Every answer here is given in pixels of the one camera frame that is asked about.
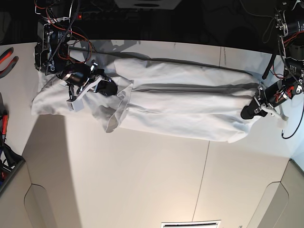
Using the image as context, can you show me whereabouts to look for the black bin with tools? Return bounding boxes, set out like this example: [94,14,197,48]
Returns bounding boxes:
[0,143,25,192]

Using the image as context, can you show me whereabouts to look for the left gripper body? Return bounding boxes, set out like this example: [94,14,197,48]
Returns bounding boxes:
[253,85,289,121]

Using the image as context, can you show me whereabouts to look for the black power strip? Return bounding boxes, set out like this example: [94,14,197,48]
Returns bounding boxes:
[76,11,141,21]

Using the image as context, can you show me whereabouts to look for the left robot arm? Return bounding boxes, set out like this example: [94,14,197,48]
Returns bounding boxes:
[240,0,304,121]

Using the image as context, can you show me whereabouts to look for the black braided left cable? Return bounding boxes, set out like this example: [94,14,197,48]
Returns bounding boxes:
[41,0,80,72]

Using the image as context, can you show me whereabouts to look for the black braided cable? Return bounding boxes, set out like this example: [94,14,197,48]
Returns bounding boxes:
[41,0,80,72]
[281,104,304,140]

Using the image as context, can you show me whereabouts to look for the red handled tool left edge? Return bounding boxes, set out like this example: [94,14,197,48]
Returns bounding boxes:
[0,92,10,152]

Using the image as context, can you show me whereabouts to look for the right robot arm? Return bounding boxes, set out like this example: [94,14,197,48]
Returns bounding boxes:
[34,0,118,105]

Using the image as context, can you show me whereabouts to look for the black braided right cable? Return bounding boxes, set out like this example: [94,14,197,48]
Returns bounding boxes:
[281,104,304,140]

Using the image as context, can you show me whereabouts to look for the white t-shirt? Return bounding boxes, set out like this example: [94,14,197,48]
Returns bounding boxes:
[31,54,259,143]

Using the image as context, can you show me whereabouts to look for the white device top centre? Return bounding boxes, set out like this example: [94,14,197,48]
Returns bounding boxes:
[114,0,181,10]

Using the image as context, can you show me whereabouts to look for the red grey pliers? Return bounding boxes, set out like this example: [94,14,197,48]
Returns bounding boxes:
[0,47,19,79]

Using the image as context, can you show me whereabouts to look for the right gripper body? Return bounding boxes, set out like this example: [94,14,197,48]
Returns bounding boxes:
[66,60,112,101]

